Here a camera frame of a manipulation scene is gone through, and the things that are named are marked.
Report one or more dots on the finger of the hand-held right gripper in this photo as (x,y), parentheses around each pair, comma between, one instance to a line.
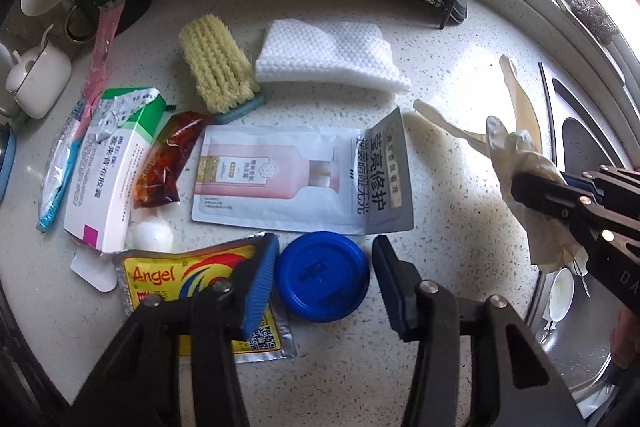
(605,187)
(545,197)

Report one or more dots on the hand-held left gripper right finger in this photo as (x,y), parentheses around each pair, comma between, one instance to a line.
(387,287)

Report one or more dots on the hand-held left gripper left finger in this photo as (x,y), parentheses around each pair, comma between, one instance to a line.
(260,287)

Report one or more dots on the white rubber glove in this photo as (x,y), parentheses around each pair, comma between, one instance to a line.
(520,152)

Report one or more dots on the blue plastic lid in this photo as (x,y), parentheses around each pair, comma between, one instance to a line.
(320,274)

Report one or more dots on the yellowish rubber glove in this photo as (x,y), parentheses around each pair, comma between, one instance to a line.
(522,107)

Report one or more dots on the red chili sauce packet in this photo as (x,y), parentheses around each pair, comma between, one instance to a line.
(160,167)

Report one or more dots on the white textured cloth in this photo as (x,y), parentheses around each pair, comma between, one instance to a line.
(325,52)

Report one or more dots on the white cup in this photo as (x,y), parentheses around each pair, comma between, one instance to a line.
(559,294)

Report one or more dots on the stainless steel sink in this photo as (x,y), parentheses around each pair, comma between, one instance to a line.
(575,347)

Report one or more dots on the yellow foil yeast packet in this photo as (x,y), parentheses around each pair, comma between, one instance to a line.
(170,277)

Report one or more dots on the pink and grey sachet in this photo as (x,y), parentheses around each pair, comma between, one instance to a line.
(280,177)

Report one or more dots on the white plastic spoon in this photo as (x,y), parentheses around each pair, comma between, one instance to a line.
(150,236)

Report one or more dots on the steel wool scrubber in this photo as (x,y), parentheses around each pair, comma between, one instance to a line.
(595,14)

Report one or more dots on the green and white medicine box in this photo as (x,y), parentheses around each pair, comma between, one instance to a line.
(110,167)

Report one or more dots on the yellow bristle scrub brush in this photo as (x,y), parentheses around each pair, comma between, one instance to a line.
(215,62)

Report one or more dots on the blue plastic tray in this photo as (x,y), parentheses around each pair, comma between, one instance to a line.
(6,167)

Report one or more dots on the pink packaged toothbrush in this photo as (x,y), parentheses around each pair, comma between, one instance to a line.
(102,52)

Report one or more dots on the white lidded sugar bowl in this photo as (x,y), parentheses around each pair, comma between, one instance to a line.
(40,77)

